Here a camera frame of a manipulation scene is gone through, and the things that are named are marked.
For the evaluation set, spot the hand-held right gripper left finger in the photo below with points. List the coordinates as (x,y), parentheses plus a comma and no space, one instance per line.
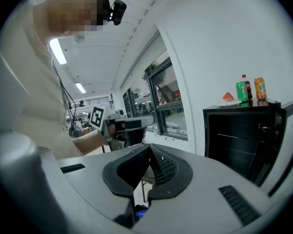
(88,179)

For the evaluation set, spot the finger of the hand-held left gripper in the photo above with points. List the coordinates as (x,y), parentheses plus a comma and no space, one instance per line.
(139,122)

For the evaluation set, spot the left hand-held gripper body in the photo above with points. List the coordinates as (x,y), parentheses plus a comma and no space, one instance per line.
(97,118)

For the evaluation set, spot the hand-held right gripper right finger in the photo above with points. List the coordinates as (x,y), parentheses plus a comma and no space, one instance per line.
(210,174)

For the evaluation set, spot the black mini fridge cabinet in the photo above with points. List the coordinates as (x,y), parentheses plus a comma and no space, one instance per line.
(234,135)

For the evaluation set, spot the person's left forearm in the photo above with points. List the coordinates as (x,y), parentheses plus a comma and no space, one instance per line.
(88,142)

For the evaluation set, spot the person's left hand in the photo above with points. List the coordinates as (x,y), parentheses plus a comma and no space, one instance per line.
(111,131)

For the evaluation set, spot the long ceiling light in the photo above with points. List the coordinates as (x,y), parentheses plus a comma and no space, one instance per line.
(58,51)
(80,87)

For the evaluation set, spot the black framed window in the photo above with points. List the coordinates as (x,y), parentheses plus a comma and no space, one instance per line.
(168,94)

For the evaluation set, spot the person's beige shirt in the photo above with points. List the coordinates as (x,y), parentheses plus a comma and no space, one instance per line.
(39,94)

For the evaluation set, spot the white round plate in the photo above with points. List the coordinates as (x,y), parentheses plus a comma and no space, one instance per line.
(232,103)

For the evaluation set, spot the red watermelon slice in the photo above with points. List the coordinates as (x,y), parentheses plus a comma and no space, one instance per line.
(228,97)

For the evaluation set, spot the round ceiling smoke detector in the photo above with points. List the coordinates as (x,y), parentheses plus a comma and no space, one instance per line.
(78,39)

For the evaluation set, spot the green soda can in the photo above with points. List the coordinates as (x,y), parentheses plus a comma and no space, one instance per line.
(241,91)

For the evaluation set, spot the cola bottle red cap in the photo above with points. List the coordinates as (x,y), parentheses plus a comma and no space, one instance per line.
(248,91)

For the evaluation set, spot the orange drink can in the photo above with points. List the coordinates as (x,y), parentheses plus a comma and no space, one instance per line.
(260,88)

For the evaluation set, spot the person's head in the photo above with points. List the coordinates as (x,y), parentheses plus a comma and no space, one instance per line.
(70,11)

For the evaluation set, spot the black head-mounted camera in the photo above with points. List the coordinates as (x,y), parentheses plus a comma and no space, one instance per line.
(117,12)

